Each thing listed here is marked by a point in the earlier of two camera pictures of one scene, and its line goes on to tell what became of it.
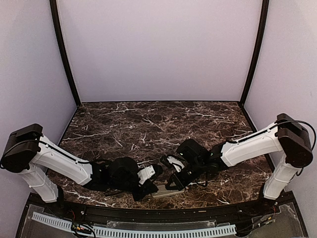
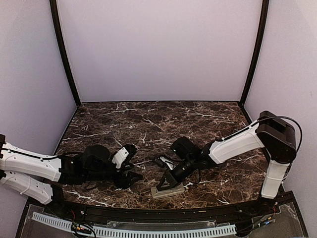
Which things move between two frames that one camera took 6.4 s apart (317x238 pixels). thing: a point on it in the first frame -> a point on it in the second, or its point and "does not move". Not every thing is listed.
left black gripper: (148, 186) -> (123, 181)
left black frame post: (58, 25) does not move
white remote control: (162, 192) does not move
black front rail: (172, 213) does not move
